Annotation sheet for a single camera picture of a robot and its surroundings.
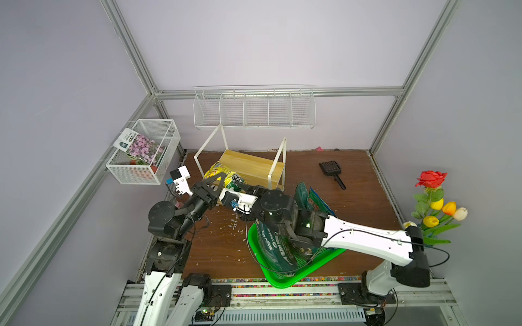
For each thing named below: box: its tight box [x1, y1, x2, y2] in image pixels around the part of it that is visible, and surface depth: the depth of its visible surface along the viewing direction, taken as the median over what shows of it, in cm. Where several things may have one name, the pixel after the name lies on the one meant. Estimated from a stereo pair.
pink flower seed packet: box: [112, 127, 167, 166], surface depth 75 cm
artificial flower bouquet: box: [403, 169, 468, 246], surface depth 65 cm
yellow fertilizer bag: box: [203, 160, 245, 193], surface depth 60 cm
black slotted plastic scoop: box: [318, 160, 347, 191], surface depth 111 cm
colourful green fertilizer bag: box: [307, 186, 338, 218], surface depth 77 cm
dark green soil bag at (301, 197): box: [294, 181, 315, 211], surface depth 67 cm
